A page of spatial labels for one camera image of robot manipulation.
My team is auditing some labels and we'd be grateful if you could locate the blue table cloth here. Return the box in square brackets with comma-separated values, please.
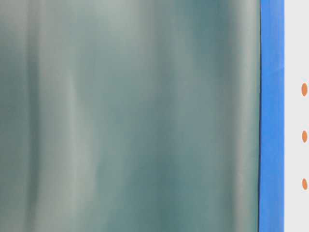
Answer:
[259, 0, 284, 232]

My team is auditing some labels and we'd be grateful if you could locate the white board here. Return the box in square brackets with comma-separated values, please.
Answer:
[284, 0, 309, 232]

